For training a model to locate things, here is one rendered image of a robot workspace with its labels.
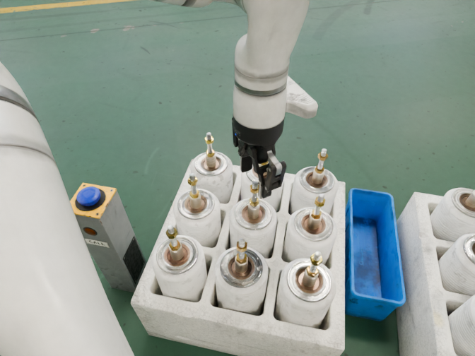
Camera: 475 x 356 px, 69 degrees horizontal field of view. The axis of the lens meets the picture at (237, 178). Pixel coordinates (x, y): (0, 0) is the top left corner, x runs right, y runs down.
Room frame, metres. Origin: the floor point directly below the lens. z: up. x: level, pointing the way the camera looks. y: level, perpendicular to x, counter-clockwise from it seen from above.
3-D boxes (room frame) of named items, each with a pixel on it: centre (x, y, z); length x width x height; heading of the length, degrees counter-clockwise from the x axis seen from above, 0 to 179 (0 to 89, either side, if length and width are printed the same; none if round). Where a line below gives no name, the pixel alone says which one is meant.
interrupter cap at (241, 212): (0.40, -0.03, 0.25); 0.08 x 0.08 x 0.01
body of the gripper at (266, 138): (0.40, -0.03, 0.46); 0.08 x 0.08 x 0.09
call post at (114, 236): (0.39, 0.27, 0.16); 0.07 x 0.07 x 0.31; 78
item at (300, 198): (0.49, -0.17, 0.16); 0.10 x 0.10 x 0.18
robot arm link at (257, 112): (0.41, -0.05, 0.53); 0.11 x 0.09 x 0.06; 116
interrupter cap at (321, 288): (0.26, -0.12, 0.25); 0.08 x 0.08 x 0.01
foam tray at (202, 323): (0.40, -0.03, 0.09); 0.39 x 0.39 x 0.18; 78
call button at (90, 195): (0.39, 0.27, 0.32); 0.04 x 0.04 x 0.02
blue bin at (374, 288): (0.43, -0.32, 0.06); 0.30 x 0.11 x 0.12; 168
